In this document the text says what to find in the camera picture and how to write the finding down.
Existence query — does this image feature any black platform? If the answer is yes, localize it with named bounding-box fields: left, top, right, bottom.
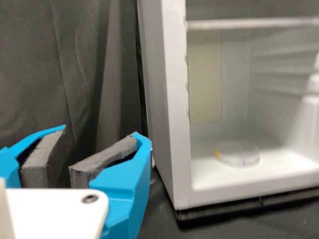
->
left=174, top=188, right=319, bottom=222

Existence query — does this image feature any white incubator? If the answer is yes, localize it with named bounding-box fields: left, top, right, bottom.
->
left=136, top=0, right=319, bottom=210

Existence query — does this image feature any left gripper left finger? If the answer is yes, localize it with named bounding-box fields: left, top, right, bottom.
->
left=0, top=124, right=67, bottom=189

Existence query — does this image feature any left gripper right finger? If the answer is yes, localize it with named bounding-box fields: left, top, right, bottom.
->
left=69, top=131, right=153, bottom=239

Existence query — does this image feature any petri dish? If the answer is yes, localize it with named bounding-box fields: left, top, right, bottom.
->
left=214, top=141, right=261, bottom=168

